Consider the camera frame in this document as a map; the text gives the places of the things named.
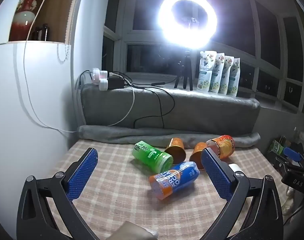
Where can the black power strip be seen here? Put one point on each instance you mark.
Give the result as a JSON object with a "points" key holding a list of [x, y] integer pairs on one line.
{"points": [[115, 82]]}

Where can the white charger plug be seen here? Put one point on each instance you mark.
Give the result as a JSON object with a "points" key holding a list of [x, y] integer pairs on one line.
{"points": [[103, 85], [95, 73], [103, 75]]}

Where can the blue and orange cup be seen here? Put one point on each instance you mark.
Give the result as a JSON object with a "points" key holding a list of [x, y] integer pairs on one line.
{"points": [[177, 177]]}

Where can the green cup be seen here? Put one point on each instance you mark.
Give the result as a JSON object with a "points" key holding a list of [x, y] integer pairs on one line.
{"points": [[147, 152]]}

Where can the green printed packet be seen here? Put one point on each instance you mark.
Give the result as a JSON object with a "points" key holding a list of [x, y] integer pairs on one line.
{"points": [[277, 146]]}

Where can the grey blanket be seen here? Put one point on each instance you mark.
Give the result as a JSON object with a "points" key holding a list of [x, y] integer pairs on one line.
{"points": [[204, 112]]}

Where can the beige plaid cloth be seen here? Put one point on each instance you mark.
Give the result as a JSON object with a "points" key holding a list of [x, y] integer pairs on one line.
{"points": [[116, 200]]}

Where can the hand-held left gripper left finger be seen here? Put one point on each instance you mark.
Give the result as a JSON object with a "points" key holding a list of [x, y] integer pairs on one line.
{"points": [[83, 172]]}

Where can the red and white vase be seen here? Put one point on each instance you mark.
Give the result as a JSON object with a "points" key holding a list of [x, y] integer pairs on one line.
{"points": [[24, 22]]}

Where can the white flower-print pouch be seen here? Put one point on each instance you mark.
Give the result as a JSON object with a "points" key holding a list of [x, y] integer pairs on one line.
{"points": [[226, 82], [217, 80], [204, 75], [235, 85]]}

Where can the dark bottle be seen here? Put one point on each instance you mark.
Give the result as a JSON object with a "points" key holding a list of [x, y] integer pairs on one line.
{"points": [[36, 33], [45, 32]]}

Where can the plain orange cup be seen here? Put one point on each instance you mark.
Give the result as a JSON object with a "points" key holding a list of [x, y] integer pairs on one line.
{"points": [[175, 143], [195, 155]]}

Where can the grey folded cloth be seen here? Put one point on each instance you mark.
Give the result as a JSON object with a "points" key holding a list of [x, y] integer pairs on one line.
{"points": [[134, 231]]}

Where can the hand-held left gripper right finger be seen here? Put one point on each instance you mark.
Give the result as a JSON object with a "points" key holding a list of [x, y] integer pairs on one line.
{"points": [[217, 177]]}

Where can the orange and yellow printed cup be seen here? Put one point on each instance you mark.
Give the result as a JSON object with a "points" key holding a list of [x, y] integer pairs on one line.
{"points": [[224, 145]]}

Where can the window frame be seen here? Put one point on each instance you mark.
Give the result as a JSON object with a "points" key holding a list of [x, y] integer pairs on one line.
{"points": [[253, 30]]}

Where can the black tripod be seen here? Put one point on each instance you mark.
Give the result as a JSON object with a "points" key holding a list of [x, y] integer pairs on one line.
{"points": [[185, 75]]}

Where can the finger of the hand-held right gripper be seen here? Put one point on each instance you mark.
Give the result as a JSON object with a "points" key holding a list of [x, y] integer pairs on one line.
{"points": [[292, 154]]}

